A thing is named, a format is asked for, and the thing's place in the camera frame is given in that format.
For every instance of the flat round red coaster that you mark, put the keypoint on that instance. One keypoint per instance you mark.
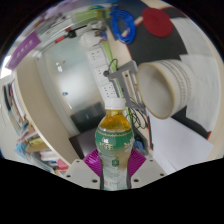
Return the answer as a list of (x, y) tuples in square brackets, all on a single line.
[(158, 21)]

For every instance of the white wall socket row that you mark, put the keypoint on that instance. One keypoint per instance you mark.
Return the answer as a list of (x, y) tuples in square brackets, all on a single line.
[(100, 71)]

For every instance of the cream ceramic mug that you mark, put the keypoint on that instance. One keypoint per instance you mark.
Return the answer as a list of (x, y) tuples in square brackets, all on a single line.
[(160, 88)]

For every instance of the grey metal laptop stand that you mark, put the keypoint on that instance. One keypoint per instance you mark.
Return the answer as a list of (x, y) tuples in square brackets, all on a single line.
[(125, 78)]

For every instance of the cream shelf unit with books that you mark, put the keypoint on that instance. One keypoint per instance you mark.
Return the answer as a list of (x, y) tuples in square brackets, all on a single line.
[(30, 100)]

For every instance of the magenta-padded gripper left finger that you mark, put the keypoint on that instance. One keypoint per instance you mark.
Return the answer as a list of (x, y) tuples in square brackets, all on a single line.
[(78, 173)]

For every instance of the green-labelled clear drink bottle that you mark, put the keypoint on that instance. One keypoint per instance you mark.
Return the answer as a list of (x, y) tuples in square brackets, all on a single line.
[(115, 146)]

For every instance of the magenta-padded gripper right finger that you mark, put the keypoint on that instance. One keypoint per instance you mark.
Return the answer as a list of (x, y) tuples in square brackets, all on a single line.
[(150, 171)]

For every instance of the dark wine bottle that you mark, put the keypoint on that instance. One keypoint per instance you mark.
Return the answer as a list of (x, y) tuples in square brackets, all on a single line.
[(70, 34)]

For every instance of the white sheet on mat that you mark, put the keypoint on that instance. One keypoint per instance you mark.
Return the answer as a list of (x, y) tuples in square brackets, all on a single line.
[(203, 83)]

